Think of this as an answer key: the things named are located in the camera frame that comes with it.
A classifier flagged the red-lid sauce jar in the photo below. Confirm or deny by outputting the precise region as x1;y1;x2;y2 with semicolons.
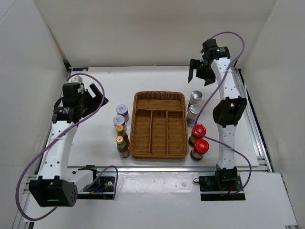
189;124;207;147
191;139;210;161

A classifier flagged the brown wicker divided tray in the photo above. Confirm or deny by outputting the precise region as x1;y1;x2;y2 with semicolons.
129;91;189;160

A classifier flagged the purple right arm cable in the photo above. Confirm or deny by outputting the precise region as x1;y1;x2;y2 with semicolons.
193;31;253;195

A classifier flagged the near red-lid sauce jar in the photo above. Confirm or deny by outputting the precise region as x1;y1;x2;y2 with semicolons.
191;139;210;161

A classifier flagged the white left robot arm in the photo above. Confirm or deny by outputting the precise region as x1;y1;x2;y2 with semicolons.
38;66;191;207

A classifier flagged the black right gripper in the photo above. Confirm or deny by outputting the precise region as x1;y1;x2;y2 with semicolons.
188;60;216;87

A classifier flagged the yellow-cap sauce bottle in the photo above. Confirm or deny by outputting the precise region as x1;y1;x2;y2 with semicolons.
116;135;130;158
116;125;129;145

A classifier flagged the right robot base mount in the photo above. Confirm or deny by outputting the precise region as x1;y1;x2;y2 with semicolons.
193;176;246;201

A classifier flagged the far yellow-cap sauce bottle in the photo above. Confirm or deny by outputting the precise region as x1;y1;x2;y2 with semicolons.
116;125;129;145

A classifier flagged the far grey-lid spice jar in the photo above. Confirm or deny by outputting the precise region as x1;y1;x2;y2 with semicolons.
116;104;130;122

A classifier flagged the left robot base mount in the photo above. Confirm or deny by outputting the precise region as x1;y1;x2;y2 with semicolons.
77;165;119;200

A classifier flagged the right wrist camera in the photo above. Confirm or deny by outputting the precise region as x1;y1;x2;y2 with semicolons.
200;39;218;54

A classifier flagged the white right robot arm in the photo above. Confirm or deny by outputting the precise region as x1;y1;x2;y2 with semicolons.
198;44;247;192

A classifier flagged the near grey-lid spice jar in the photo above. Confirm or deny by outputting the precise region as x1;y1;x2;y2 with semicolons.
112;115;127;130

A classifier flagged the far red-lid sauce jar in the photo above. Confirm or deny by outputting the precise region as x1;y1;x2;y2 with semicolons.
189;124;207;147

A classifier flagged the near yellow-cap sauce bottle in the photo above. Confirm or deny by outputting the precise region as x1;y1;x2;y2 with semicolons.
116;135;130;158

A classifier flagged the grey-lid spice jar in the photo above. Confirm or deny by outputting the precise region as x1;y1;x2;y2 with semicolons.
112;115;127;130
116;104;130;122

